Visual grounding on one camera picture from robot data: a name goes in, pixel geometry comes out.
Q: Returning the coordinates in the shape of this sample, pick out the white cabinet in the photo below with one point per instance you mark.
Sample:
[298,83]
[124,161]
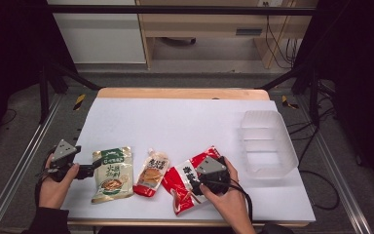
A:
[100,39]

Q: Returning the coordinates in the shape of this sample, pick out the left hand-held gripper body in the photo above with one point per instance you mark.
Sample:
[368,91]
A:
[63,151]

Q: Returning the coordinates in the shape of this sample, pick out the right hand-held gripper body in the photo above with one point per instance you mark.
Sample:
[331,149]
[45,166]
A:
[211,166]

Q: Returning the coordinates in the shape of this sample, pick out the green sauce packet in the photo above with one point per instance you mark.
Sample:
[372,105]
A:
[113,174]

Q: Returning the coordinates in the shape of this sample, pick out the black horizontal frame bar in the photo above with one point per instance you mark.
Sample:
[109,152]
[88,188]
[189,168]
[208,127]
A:
[175,9]

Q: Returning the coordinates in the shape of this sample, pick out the black metal stand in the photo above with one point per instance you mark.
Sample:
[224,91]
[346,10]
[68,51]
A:
[313,97]
[44,94]

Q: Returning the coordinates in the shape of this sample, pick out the person's right hand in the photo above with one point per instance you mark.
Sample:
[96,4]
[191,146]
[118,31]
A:
[227,201]

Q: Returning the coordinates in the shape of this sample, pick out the black curtain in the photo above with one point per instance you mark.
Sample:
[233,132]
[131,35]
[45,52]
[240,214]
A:
[357,81]
[9,48]

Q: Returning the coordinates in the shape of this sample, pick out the wooden table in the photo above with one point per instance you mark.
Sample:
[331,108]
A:
[181,93]

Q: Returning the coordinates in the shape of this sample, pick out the red and white seasoning packet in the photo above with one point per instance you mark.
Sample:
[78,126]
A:
[180,182]

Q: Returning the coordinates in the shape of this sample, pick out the wooden desk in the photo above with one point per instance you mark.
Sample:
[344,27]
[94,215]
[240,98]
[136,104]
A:
[207,22]

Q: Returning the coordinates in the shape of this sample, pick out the orange spout pouch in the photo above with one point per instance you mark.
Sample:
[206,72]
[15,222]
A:
[151,174]

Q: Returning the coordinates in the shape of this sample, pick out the yellow and black tape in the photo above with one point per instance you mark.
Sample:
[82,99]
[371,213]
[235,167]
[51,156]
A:
[287,102]
[79,101]

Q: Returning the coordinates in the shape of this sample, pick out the translucent plastic container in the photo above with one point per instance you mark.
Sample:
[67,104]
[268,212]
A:
[268,144]

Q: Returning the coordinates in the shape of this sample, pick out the white table mat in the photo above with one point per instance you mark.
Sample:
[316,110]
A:
[175,126]

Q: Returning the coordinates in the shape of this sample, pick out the person's left hand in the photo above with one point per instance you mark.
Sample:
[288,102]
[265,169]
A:
[53,191]

